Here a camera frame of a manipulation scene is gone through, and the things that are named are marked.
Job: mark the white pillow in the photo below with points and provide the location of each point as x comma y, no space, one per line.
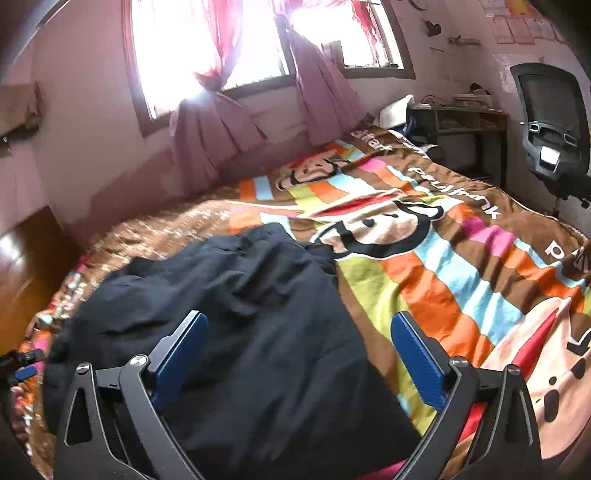
395,110

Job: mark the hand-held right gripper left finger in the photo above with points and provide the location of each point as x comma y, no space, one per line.
180,360

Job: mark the pink curtain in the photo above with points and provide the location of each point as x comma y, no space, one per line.
323,92
207,134

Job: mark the black office chair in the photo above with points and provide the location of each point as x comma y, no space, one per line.
549,106

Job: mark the dark wooden desk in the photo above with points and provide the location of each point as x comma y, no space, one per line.
461,120

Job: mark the pink wall paper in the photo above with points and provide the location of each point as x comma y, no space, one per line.
503,30
524,30

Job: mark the black padded jacket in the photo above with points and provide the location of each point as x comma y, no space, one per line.
254,323

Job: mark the dark wall shelf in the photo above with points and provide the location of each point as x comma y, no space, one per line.
5,141

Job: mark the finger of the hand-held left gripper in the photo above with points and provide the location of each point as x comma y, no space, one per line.
32,356
25,374

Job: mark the brown cloth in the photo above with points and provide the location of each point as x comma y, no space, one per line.
21,106

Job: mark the colourful printed blanket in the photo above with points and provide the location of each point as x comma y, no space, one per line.
438,286

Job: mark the brown framed window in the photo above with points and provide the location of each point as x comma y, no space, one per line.
258,41

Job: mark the wooden headboard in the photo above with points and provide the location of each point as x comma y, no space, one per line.
27,277

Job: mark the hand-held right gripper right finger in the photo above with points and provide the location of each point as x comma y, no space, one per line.
418,360

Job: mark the stack of books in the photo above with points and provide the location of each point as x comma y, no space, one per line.
471,99

